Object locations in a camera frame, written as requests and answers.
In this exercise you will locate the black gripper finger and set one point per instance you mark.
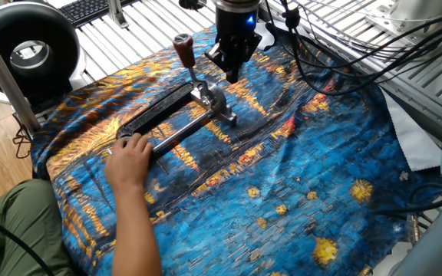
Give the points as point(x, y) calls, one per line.
point(248, 53)
point(221, 55)

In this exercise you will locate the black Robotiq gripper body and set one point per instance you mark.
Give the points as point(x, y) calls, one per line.
point(236, 27)

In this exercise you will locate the silver metal lever base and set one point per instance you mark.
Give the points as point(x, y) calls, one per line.
point(215, 101)

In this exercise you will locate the person's bare forearm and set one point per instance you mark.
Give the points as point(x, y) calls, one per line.
point(136, 237)

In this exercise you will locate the person's bare hand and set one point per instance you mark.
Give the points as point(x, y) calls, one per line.
point(129, 165)

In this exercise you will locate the blue starry night tablecloth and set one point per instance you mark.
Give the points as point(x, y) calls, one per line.
point(282, 172)

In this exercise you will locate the black computer keyboard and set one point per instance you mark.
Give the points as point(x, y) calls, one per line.
point(86, 9)

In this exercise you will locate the silver metal mounting plate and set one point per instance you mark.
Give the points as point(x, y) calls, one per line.
point(409, 15)

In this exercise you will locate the green trousers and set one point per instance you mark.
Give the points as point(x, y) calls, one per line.
point(17, 230)

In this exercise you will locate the short aluminium bracket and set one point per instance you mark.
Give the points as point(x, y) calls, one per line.
point(117, 15)

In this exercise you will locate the aluminium profile post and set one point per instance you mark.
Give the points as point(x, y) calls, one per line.
point(8, 80)

